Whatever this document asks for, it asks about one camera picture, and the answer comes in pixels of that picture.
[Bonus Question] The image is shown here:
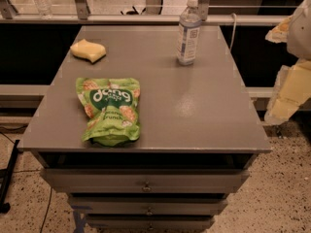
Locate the black floor cable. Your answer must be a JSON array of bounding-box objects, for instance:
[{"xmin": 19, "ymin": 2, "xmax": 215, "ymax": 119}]
[{"xmin": 38, "ymin": 187, "xmax": 53, "ymax": 233}]

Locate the black stand on floor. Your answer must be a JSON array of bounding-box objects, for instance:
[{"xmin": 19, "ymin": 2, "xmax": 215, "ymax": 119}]
[{"xmin": 0, "ymin": 140, "xmax": 18, "ymax": 214}]

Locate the top grey drawer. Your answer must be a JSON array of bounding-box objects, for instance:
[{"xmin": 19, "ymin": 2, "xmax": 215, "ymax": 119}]
[{"xmin": 41, "ymin": 169, "xmax": 249, "ymax": 194}]

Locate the yellow sponge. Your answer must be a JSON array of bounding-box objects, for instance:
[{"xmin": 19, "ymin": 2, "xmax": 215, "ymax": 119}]
[{"xmin": 70, "ymin": 39, "xmax": 106, "ymax": 63}]

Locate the middle grey drawer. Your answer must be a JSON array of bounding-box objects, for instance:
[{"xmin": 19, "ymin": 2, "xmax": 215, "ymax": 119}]
[{"xmin": 68, "ymin": 197, "xmax": 227, "ymax": 216}]

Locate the bottom grey drawer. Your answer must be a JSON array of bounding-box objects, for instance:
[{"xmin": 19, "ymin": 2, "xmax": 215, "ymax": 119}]
[{"xmin": 86, "ymin": 215, "xmax": 214, "ymax": 230}]

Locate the grey drawer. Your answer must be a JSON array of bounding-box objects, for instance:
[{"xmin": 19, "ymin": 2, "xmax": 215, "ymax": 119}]
[
  {"xmin": 41, "ymin": 169, "xmax": 249, "ymax": 194},
  {"xmin": 68, "ymin": 197, "xmax": 227, "ymax": 216},
  {"xmin": 86, "ymin": 215, "xmax": 214, "ymax": 230}
]

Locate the clear blue-label water bottle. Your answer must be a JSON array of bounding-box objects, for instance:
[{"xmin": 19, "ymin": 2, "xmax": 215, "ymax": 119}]
[{"xmin": 177, "ymin": 0, "xmax": 201, "ymax": 65}]

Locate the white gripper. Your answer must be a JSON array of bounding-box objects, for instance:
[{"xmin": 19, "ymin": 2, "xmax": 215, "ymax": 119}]
[{"xmin": 264, "ymin": 0, "xmax": 311, "ymax": 125}]

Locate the white hanging cable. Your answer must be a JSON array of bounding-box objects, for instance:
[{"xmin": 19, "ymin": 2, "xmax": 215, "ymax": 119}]
[{"xmin": 228, "ymin": 13, "xmax": 238, "ymax": 52}]

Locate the grey drawer cabinet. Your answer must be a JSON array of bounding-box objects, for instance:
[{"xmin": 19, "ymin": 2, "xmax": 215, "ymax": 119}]
[{"xmin": 17, "ymin": 24, "xmax": 272, "ymax": 233}]

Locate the green rice chip bag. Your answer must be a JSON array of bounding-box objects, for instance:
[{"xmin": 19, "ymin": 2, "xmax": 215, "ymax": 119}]
[{"xmin": 76, "ymin": 78, "xmax": 140, "ymax": 147}]

